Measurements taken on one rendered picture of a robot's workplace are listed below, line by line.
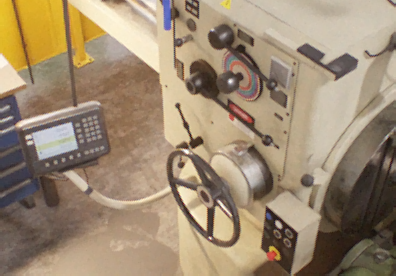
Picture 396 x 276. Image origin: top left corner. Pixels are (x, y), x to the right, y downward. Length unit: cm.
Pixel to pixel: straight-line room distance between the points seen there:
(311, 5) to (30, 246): 235
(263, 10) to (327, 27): 20
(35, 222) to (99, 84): 133
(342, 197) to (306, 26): 60
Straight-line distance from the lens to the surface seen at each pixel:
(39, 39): 458
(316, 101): 172
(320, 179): 192
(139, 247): 351
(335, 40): 171
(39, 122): 237
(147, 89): 451
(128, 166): 393
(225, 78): 183
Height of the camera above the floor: 284
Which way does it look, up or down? 43 degrees down
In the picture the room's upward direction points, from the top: straight up
